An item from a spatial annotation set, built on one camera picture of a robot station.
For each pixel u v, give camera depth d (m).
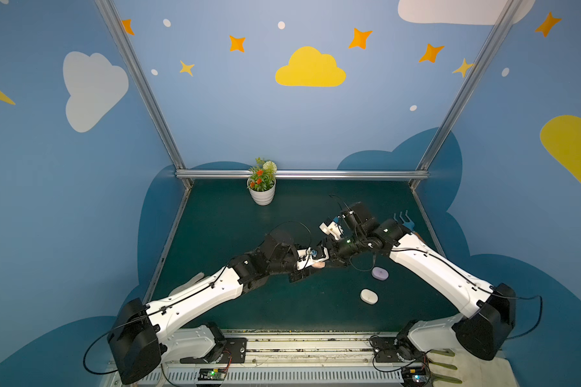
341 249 0.65
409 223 1.07
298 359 0.73
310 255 0.60
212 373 0.71
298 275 0.64
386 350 0.74
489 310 0.41
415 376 0.71
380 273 0.90
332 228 0.71
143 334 0.39
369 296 0.84
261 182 1.00
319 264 0.69
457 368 0.70
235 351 0.74
